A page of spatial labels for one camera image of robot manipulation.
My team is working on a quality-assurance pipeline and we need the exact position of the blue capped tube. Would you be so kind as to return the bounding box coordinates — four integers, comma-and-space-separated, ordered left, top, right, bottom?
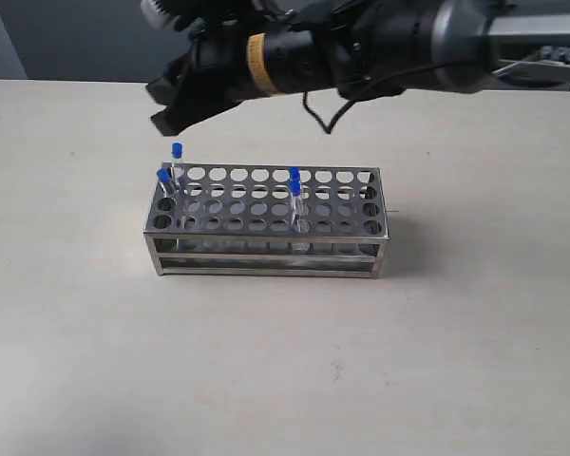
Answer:
171, 142, 185, 190
157, 168, 177, 196
289, 166, 301, 181
289, 180, 309, 234

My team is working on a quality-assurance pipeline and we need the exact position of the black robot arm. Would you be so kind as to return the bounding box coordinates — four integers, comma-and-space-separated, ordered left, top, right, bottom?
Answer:
141, 1, 570, 137

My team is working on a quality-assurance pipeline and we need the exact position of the stainless steel test tube rack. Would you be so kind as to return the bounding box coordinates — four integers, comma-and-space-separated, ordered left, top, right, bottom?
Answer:
143, 163, 390, 278

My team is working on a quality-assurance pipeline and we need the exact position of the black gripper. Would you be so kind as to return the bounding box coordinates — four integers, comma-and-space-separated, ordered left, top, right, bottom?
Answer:
145, 1, 266, 137

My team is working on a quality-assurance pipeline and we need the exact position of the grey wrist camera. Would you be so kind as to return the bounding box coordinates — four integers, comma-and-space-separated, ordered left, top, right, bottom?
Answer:
140, 0, 178, 29

